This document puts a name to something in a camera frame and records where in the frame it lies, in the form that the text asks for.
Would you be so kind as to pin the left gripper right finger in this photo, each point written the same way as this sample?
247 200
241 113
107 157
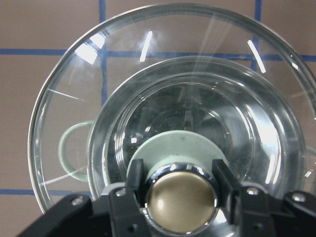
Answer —
245 207

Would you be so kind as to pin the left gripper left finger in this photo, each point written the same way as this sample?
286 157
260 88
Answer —
126 217

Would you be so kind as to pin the glass pot lid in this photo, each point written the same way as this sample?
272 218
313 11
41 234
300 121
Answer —
180 196

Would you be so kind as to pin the pale green steel pot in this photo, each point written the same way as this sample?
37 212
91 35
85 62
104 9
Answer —
261 123

